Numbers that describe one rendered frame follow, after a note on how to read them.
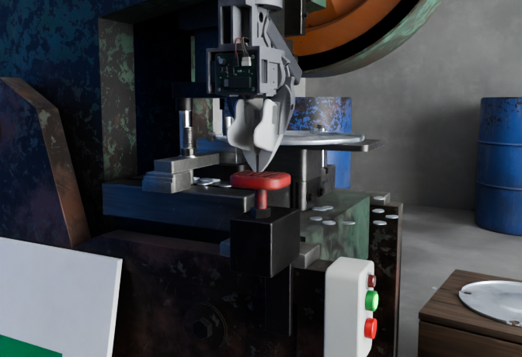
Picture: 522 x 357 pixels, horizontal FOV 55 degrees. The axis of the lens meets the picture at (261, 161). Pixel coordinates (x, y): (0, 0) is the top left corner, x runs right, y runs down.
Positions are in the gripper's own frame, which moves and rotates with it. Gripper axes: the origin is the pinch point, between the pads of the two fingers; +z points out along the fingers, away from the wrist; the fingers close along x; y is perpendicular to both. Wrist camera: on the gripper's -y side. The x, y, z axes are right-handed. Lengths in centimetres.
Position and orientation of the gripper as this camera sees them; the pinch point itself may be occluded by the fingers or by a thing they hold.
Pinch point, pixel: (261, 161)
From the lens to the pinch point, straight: 64.5
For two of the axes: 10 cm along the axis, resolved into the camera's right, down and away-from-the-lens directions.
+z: 0.0, 9.9, 1.2
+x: 8.9, 0.5, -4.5
